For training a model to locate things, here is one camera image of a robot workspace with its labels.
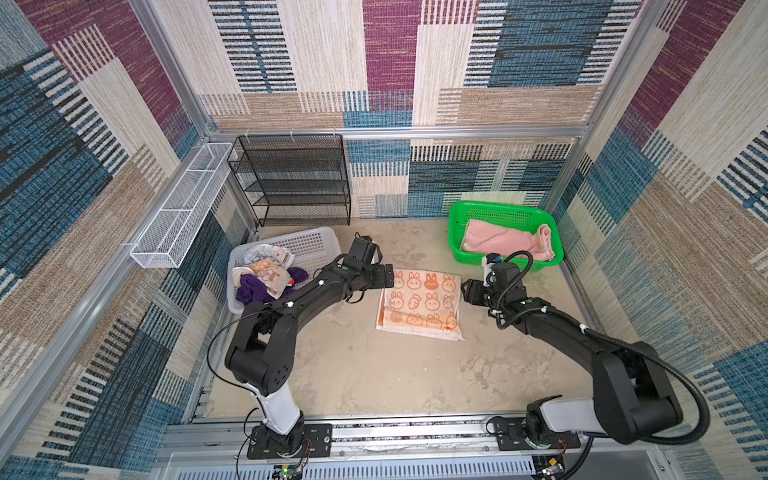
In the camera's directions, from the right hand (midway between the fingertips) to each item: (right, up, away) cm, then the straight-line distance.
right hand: (470, 290), depth 91 cm
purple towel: (-65, 0, -1) cm, 65 cm away
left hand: (-26, +6, +1) cm, 27 cm away
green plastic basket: (+23, +25, +28) cm, 45 cm away
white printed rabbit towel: (-63, +7, +8) cm, 64 cm away
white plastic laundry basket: (-52, +12, +17) cm, 56 cm away
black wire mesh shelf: (-58, +38, +18) cm, 72 cm away
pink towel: (+12, +17, +21) cm, 30 cm away
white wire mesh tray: (-76, +14, -20) cm, 80 cm away
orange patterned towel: (-13, -5, +6) cm, 15 cm away
